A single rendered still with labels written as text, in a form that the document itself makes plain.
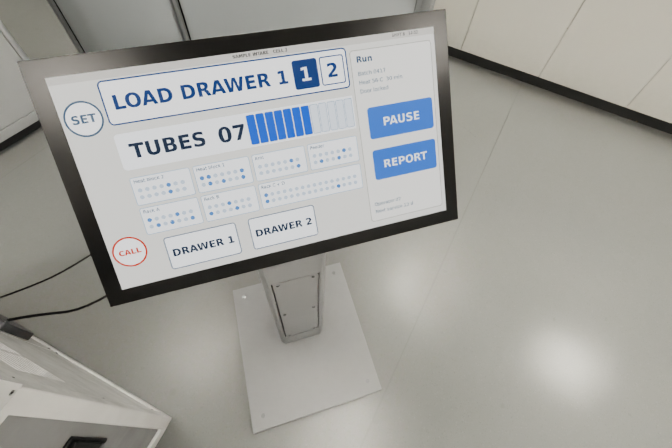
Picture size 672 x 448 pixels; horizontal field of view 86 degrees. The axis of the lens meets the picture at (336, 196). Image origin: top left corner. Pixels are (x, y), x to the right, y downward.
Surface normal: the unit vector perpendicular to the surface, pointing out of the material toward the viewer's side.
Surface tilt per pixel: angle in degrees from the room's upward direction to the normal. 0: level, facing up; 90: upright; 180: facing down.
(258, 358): 5
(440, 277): 0
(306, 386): 3
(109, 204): 50
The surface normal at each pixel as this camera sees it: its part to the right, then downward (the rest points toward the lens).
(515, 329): 0.04, -0.57
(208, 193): 0.25, 0.24
